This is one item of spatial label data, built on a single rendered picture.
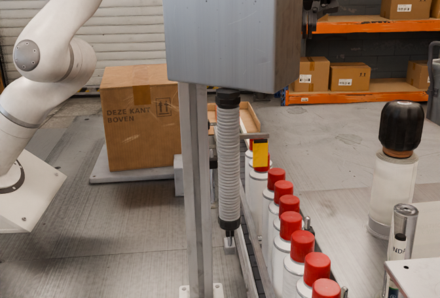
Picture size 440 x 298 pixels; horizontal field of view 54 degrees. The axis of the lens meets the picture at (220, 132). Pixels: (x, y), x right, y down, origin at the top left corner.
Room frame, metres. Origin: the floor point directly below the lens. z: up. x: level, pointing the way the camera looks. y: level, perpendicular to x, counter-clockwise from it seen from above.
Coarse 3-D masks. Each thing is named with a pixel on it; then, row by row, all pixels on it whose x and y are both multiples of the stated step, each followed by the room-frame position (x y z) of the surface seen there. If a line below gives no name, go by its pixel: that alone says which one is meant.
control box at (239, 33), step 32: (192, 0) 0.59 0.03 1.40; (224, 0) 0.56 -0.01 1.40; (256, 0) 0.54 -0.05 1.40; (288, 0) 0.56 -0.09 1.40; (192, 32) 0.59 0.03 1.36; (224, 32) 0.56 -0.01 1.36; (256, 32) 0.54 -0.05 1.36; (288, 32) 0.56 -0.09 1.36; (192, 64) 0.59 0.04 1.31; (224, 64) 0.57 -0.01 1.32; (256, 64) 0.54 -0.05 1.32; (288, 64) 0.57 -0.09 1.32
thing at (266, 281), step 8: (216, 104) 1.55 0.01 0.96; (240, 184) 0.91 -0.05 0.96; (240, 192) 0.87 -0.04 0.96; (240, 200) 0.84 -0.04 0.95; (248, 208) 0.80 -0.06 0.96; (248, 216) 0.76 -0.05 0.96; (248, 224) 0.74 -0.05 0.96; (256, 240) 0.68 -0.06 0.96; (256, 248) 0.66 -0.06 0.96; (256, 256) 0.64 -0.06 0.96; (264, 264) 0.61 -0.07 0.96; (264, 272) 0.59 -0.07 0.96; (264, 280) 0.57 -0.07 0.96; (264, 288) 0.56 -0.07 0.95; (272, 288) 0.55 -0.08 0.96; (272, 296) 0.53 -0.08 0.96
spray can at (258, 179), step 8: (256, 168) 0.79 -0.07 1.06; (264, 168) 0.79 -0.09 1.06; (256, 176) 0.78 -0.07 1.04; (264, 176) 0.78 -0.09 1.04; (256, 184) 0.78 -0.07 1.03; (264, 184) 0.78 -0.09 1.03; (256, 192) 0.78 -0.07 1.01; (256, 200) 0.78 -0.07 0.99; (256, 208) 0.78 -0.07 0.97; (256, 216) 0.78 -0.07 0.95; (256, 224) 0.78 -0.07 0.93; (256, 232) 0.78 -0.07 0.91
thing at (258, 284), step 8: (240, 144) 1.35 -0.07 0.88; (240, 152) 1.28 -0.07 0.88; (240, 160) 1.22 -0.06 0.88; (240, 168) 1.16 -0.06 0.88; (240, 176) 1.11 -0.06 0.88; (240, 208) 0.93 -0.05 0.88; (248, 232) 0.83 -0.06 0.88; (248, 240) 0.80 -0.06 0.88; (248, 248) 0.77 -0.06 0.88; (256, 264) 0.72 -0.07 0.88; (256, 272) 0.69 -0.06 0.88; (256, 280) 0.67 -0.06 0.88; (264, 296) 0.63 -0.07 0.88
